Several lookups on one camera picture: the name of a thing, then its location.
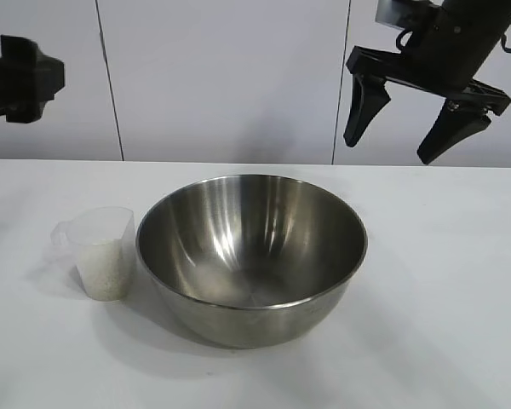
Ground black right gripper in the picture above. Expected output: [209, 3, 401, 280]
[342, 0, 511, 166]

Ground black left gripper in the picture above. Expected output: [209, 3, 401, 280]
[0, 34, 66, 124]

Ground clear plastic measuring cup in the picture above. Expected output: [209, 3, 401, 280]
[50, 206, 136, 302]

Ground stainless steel mixing bowl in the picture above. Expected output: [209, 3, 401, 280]
[135, 173, 370, 349]

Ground white rice grains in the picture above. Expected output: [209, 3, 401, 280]
[75, 239, 133, 302]

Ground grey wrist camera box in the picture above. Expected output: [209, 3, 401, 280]
[375, 0, 415, 29]

